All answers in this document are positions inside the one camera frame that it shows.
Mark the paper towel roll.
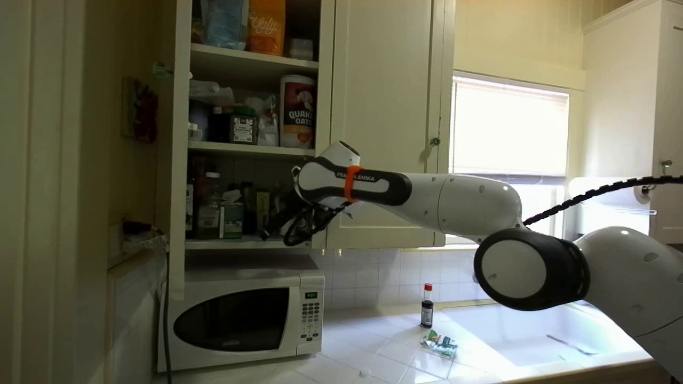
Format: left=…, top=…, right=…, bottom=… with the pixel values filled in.
left=568, top=177, right=656, bottom=236

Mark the clear plastic bottle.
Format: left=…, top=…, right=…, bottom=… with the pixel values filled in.
left=196, top=171, right=223, bottom=240

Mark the cream side cabinet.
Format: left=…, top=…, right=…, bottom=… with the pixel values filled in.
left=581, top=0, right=683, bottom=245

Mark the orange bag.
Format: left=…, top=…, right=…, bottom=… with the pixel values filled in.
left=247, top=0, right=287, bottom=57

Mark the utensil in sink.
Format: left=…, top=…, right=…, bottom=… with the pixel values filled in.
left=546, top=334, right=599, bottom=356

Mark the green and white box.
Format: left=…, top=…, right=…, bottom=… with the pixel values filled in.
left=220, top=199, right=245, bottom=239

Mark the crumpled clear plastic bag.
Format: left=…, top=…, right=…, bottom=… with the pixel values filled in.
left=189, top=79, right=236, bottom=106

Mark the narrow tan box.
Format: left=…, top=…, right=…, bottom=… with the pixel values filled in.
left=256, top=190, right=272, bottom=233

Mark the clear bag with tie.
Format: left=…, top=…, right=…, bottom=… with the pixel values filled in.
left=257, top=95, right=280, bottom=147

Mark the white microwave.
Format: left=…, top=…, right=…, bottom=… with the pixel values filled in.
left=157, top=269, right=325, bottom=373

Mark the cream cabinet door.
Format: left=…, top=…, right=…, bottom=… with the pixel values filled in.
left=155, top=0, right=193, bottom=301
left=325, top=0, right=455, bottom=250

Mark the cream wall cabinet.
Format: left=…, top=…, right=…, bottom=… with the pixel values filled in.
left=155, top=0, right=455, bottom=301

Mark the small dark bottle red cap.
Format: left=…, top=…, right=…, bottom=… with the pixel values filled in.
left=420, top=283, right=434, bottom=329

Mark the green crumpled wrapper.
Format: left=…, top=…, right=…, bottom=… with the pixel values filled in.
left=420, top=330, right=459, bottom=358

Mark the white sink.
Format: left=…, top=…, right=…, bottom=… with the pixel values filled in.
left=442, top=300, right=653, bottom=369

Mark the blue bag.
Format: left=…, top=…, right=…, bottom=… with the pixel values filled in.
left=204, top=0, right=249, bottom=50

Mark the jar with dark green lid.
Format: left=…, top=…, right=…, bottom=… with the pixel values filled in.
left=230, top=106, right=258, bottom=145

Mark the small white box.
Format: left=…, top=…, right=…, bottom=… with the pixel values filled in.
left=288, top=37, right=315, bottom=61

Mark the window with blind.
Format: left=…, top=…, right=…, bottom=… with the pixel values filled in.
left=450, top=74, right=571, bottom=242

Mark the pile of items on ledge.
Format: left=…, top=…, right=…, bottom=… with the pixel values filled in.
left=121, top=219, right=169, bottom=255

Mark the oats canister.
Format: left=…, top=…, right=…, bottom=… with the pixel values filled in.
left=279, top=74, right=318, bottom=149

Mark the microwave door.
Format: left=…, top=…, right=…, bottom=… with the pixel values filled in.
left=160, top=277, right=300, bottom=369

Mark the black cable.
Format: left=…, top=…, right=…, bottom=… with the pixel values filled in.
left=162, top=251, right=173, bottom=372

